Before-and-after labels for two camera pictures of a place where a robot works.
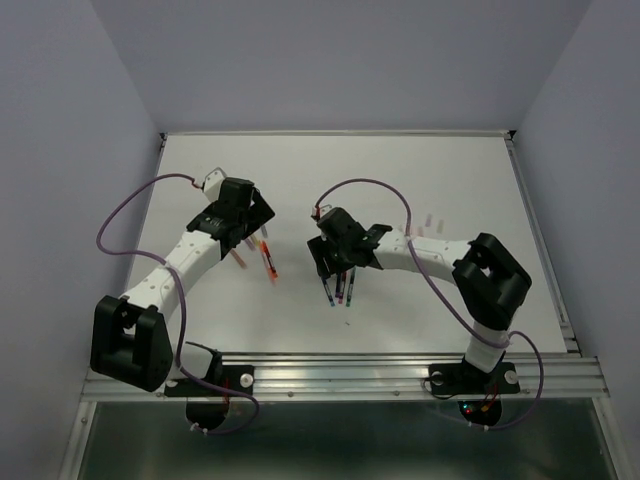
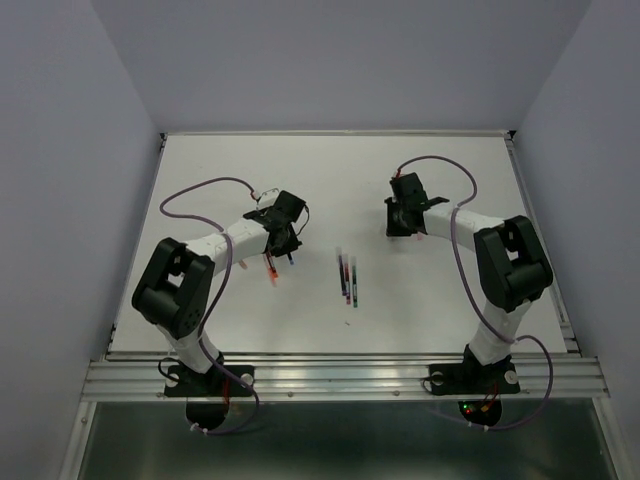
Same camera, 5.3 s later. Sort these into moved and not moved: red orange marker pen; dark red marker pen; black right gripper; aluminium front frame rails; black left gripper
Moved: black right gripper; dark red marker pen; black left gripper
Not moved: red orange marker pen; aluminium front frame rails
